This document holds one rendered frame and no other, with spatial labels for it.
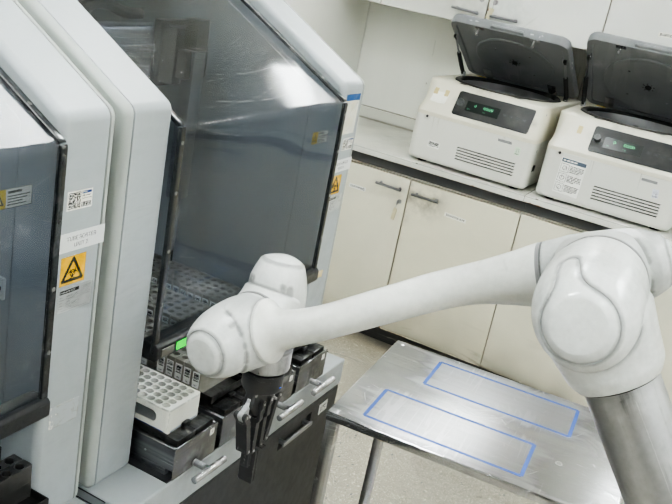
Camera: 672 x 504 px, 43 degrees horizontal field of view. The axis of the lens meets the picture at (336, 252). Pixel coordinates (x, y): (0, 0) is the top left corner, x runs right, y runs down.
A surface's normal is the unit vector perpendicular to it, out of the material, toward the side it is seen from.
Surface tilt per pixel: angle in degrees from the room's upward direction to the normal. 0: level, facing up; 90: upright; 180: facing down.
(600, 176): 90
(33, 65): 29
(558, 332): 82
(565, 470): 0
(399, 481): 0
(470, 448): 0
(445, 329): 90
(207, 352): 94
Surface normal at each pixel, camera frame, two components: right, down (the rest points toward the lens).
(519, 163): -0.49, 0.21
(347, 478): 0.18, -0.92
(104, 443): 0.87, 0.31
